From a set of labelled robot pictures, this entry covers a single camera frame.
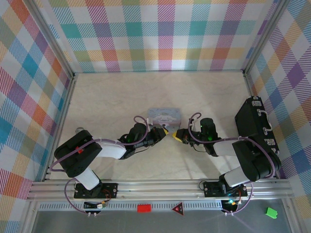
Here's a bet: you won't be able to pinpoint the red black triangle sign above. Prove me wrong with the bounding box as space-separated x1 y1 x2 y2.
171 201 187 216

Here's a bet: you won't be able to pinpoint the red toy block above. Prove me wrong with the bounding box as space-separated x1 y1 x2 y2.
137 204 152 214

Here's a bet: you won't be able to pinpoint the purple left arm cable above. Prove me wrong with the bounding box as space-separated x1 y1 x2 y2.
50 116 153 215

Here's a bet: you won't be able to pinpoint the black briefcase with metal latches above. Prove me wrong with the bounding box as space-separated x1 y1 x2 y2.
234 96 281 158

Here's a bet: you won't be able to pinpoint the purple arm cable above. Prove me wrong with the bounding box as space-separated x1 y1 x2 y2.
188 112 278 216
50 116 153 215

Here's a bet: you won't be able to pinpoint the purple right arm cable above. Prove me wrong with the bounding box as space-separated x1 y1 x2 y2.
188 112 278 216

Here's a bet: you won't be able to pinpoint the aluminium frame post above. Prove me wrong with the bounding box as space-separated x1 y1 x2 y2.
242 0 290 76
28 0 76 80

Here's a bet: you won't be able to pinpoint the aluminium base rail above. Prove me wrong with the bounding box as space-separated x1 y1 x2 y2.
26 179 295 202

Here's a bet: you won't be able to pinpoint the green toy block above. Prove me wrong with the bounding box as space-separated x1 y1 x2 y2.
265 206 278 219

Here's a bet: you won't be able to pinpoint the lavender patterned pouch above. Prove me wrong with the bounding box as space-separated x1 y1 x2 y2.
147 107 182 133

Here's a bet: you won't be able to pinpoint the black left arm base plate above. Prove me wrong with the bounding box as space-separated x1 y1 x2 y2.
73 183 119 200

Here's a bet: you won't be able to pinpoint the perforated metal cable tray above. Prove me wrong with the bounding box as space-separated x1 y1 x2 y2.
38 200 224 212

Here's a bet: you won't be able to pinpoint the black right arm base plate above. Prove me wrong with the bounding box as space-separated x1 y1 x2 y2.
202 181 249 198

